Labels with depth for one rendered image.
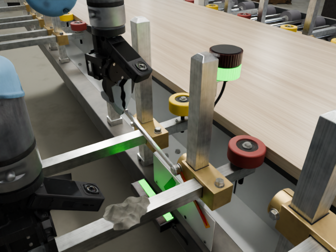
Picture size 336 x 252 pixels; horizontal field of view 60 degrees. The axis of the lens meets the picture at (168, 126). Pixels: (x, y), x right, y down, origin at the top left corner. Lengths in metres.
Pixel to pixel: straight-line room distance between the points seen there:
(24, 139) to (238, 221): 0.65
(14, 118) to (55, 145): 1.94
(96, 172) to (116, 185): 0.19
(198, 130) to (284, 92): 0.42
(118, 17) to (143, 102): 0.25
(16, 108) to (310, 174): 0.35
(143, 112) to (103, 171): 1.21
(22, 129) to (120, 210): 0.26
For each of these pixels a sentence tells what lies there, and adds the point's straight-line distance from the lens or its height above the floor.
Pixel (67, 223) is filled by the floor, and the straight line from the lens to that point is 1.72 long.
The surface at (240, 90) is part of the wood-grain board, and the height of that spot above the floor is 0.90.
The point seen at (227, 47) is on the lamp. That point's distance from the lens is 0.55.
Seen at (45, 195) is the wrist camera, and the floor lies 0.99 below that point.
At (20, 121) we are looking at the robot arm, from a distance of 0.36.
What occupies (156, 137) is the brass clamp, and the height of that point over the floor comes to 0.85.
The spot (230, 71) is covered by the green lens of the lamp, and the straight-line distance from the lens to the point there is 0.53.
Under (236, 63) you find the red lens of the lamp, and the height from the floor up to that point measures 1.10.
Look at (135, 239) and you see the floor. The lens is 1.59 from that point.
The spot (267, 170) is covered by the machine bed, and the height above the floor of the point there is 0.78.
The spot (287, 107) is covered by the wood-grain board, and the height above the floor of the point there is 0.90.
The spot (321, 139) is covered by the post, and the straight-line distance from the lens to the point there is 0.37.
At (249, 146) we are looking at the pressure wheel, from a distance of 0.65.
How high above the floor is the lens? 1.28
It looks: 33 degrees down
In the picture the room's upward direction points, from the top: straight up
